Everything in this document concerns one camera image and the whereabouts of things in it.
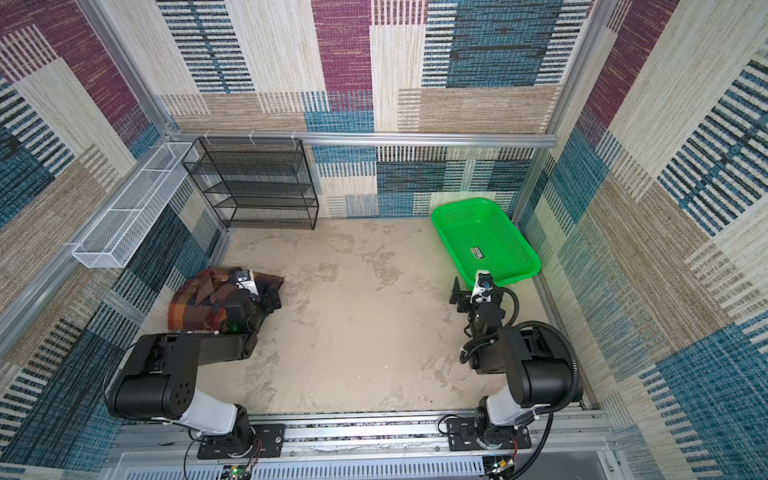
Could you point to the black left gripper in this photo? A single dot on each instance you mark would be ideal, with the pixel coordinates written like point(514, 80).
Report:
point(267, 307)

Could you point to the white wire mesh tray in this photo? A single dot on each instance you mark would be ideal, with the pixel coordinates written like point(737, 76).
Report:
point(114, 239)

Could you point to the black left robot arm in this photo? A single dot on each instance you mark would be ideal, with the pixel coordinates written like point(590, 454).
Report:
point(158, 383)

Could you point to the plaid long sleeve shirt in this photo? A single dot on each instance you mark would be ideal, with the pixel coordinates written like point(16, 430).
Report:
point(212, 301)

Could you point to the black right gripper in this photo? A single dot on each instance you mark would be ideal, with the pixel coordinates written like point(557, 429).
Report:
point(465, 297)

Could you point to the black wire mesh shelf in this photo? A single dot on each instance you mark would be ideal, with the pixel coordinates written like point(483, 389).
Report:
point(255, 183)

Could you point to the aluminium back crossbar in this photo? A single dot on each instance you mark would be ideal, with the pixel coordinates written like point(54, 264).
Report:
point(372, 139)

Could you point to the green plastic basket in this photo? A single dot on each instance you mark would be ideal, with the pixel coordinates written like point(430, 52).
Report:
point(479, 236)

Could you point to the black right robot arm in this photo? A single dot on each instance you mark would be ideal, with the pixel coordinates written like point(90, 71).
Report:
point(538, 362)

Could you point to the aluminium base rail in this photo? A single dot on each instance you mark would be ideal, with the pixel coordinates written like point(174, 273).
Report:
point(427, 444)

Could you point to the aluminium frame post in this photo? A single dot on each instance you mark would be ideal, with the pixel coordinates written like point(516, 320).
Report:
point(573, 78)

